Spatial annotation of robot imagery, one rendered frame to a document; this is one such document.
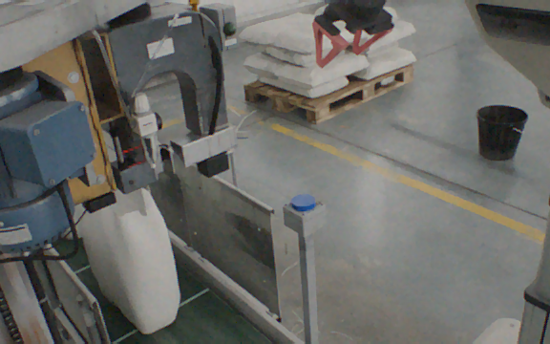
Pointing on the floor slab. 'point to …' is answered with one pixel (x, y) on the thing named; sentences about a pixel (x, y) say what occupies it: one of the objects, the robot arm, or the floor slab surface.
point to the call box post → (308, 288)
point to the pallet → (314, 109)
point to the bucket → (499, 130)
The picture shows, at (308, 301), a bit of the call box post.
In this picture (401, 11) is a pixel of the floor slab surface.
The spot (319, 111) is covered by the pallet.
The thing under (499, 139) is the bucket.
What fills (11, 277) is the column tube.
